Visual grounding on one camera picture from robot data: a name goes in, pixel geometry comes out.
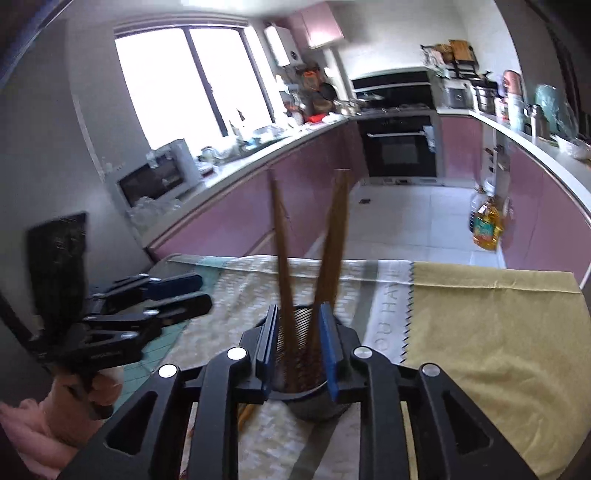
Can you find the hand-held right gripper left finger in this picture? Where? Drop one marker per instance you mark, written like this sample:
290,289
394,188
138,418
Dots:
265,350

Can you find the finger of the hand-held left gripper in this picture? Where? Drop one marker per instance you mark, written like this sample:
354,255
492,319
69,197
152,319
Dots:
189,304
178,283

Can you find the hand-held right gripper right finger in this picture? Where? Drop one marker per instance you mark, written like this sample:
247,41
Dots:
330,350

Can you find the black mesh holder cup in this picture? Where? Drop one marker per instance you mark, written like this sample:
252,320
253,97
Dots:
300,323

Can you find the bunch of wooden chopsticks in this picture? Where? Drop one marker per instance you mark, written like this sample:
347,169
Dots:
280,240

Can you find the person's left hand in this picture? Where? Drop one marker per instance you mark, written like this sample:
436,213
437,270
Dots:
104,390

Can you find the clear plastic bag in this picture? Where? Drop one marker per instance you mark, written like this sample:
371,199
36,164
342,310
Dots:
152,212

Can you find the pink base cabinets long row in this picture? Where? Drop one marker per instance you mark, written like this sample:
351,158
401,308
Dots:
240,207

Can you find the white toaster oven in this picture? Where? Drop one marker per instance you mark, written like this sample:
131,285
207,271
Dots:
157,177

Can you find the white kitchen countertop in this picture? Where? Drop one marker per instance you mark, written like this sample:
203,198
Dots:
258,154

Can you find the patchwork tablecloth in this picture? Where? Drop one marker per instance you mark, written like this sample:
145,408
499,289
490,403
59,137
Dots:
485,346

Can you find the kitchen window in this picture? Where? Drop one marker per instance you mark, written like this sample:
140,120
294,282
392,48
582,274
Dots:
184,83

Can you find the yellow cooking oil bottle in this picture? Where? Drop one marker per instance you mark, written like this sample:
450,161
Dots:
488,226

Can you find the built-in black oven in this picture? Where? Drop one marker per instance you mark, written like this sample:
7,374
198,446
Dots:
397,147

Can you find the hanging black pan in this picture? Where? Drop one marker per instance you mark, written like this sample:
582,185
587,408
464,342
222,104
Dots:
328,92

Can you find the gas stove top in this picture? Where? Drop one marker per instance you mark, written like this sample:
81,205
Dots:
406,110

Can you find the pink base cabinets under counter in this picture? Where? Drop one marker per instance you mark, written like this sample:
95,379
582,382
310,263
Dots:
540,207

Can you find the wok with lid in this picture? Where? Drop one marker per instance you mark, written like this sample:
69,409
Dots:
368,99

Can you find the black range hood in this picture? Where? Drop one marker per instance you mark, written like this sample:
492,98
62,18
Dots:
397,90

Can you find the silver rice cooker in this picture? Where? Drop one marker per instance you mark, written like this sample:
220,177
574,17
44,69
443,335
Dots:
457,96

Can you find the stainless steel steamer pot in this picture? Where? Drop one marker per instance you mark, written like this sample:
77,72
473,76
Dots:
485,98

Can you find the stainless steel thermos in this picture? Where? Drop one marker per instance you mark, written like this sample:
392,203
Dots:
538,121

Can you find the white bowl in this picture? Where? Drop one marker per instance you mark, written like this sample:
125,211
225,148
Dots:
572,146

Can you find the pink kettle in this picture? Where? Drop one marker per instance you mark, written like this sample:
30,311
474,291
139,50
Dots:
512,85

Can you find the wooden cutting board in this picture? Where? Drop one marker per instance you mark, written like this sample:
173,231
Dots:
459,50

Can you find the white wall water heater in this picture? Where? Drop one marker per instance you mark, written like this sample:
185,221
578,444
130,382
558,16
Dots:
281,46

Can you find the pink wall cabinet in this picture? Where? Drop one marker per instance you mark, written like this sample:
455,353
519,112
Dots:
318,27

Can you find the black wall rack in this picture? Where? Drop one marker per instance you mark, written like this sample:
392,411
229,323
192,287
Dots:
452,67

